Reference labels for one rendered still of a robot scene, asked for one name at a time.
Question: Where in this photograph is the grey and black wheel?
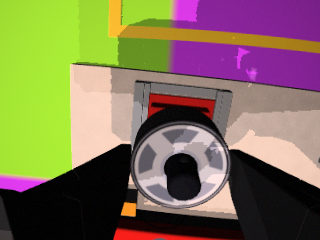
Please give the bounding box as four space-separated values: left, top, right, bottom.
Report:
131 107 232 209

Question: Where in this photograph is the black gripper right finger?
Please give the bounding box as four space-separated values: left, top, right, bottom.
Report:
227 149 320 240

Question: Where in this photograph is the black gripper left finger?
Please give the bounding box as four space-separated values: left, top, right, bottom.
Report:
0 144 132 240

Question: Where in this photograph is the yellow rectangular outline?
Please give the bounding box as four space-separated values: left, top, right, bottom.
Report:
108 0 320 53

